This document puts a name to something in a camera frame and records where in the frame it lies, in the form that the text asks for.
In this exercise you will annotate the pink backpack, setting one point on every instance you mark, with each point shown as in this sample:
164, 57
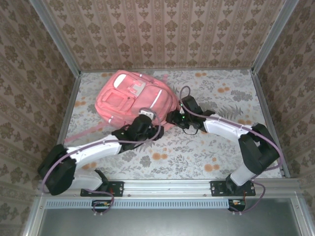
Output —
118, 98

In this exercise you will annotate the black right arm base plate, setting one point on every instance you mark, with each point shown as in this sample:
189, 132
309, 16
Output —
216, 188

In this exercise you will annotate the aluminium rear rail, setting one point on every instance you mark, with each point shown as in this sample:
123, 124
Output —
172, 69

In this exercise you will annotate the aluminium frame post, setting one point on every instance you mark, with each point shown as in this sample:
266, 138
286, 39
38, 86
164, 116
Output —
272, 37
57, 37

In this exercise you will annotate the grey metal panel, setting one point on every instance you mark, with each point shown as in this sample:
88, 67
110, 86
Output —
172, 221

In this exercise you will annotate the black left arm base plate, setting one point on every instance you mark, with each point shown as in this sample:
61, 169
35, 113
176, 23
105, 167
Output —
118, 188

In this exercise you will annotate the aluminium side rail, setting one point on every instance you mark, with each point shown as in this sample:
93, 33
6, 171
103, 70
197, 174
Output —
72, 98
262, 98

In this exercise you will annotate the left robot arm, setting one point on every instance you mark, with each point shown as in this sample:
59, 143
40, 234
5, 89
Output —
98, 150

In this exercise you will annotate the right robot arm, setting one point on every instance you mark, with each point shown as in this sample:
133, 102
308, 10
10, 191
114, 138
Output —
226, 127

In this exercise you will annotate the aluminium mounting rail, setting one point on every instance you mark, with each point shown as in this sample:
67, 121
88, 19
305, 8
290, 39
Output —
167, 186

